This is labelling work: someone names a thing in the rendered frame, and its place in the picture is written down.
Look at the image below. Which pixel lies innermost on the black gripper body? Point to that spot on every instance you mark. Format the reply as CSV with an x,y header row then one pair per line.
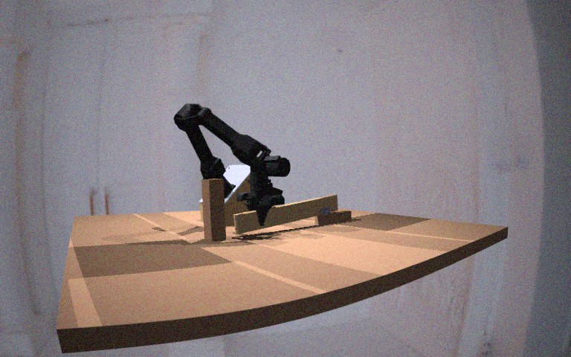
x,y
259,193

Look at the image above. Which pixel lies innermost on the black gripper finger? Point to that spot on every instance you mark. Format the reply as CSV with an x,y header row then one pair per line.
x,y
251,206
262,211

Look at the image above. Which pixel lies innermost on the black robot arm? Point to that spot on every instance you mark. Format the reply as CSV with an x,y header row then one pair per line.
x,y
244,147

